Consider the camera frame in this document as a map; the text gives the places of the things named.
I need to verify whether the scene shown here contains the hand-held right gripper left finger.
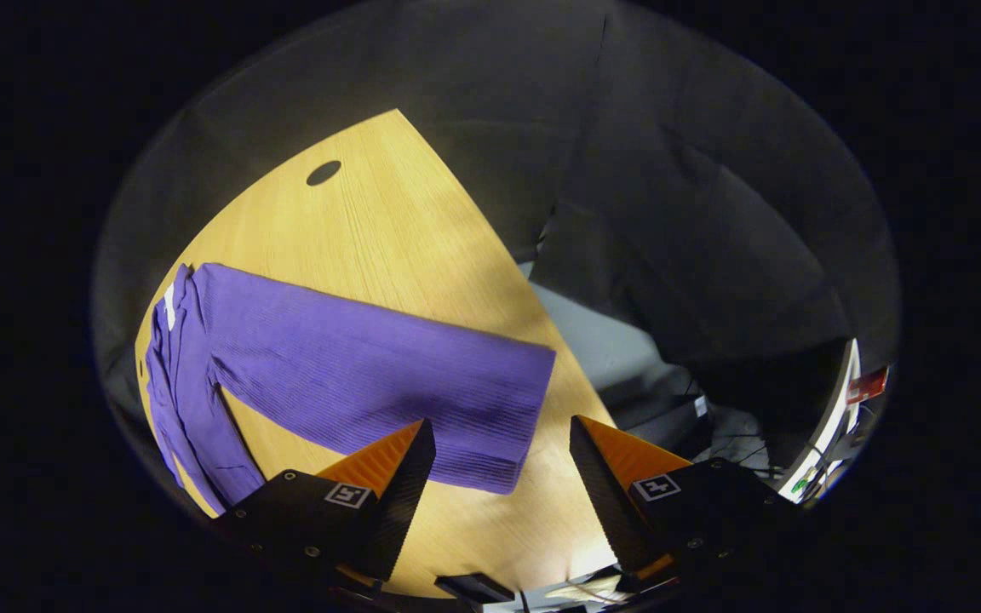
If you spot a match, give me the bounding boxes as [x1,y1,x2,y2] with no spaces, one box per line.
[214,417,438,584]

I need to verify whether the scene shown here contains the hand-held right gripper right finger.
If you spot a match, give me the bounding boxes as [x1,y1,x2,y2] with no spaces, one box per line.
[569,415,798,576]

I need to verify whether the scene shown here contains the purple collared shirt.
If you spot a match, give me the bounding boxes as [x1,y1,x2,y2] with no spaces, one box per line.
[143,262,557,516]

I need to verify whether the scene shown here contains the white desk edge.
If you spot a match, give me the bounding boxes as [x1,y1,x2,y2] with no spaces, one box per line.
[776,339,863,503]

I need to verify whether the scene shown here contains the small red box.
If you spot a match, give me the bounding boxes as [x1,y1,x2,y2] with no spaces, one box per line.
[846,366,891,406]

